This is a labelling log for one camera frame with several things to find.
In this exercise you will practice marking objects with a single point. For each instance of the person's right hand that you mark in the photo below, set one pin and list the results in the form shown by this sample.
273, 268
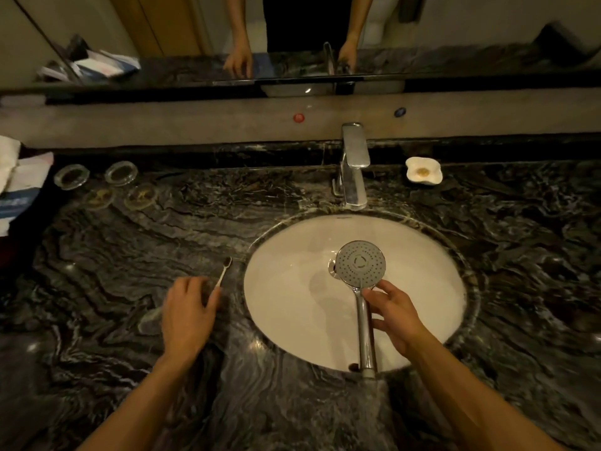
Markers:
399, 319

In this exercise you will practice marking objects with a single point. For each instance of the person's left hand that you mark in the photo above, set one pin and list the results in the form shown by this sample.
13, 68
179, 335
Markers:
185, 319

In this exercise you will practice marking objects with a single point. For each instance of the person's left thumb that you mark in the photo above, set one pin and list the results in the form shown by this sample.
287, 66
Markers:
213, 299

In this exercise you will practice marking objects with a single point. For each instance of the person's right thumb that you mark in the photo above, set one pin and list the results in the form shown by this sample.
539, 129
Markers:
379, 325

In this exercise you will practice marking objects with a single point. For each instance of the white toothbrush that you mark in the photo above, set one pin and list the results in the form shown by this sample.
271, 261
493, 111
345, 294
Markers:
223, 273

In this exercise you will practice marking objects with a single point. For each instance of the chrome handheld shower head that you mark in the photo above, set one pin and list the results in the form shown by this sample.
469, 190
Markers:
360, 262

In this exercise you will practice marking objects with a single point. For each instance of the person's left forearm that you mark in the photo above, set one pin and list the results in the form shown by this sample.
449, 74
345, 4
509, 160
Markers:
141, 408

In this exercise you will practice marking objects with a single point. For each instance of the person's right forearm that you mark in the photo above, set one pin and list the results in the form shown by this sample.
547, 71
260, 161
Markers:
469, 403

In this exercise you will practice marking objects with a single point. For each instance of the chrome sink drain stopper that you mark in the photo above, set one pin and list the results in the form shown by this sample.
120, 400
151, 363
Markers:
332, 270

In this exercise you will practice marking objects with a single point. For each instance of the white oval sink basin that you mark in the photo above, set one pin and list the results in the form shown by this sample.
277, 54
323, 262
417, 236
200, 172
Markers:
291, 295

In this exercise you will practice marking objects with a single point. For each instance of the chrome sink faucet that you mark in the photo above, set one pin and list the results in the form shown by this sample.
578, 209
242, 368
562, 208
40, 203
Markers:
353, 173

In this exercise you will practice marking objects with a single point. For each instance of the white wavy soap dish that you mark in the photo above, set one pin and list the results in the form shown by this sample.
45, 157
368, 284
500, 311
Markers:
429, 178

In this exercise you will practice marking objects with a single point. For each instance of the small yellow soap piece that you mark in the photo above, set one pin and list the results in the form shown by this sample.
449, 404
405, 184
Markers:
423, 171

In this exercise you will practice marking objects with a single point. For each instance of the white and blue packet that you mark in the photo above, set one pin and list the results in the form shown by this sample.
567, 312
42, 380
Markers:
26, 187

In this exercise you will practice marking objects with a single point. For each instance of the white folded towel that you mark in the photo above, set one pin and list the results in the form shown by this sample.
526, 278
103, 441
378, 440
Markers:
8, 159

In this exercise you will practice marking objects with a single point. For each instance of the red round wall dot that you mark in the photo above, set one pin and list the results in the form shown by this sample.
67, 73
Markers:
299, 118

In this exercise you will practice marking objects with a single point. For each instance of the blue round wall dot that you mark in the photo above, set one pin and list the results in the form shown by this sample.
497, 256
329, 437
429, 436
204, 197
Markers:
399, 112

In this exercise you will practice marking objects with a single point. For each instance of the wall mirror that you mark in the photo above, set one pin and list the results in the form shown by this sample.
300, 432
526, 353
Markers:
469, 23

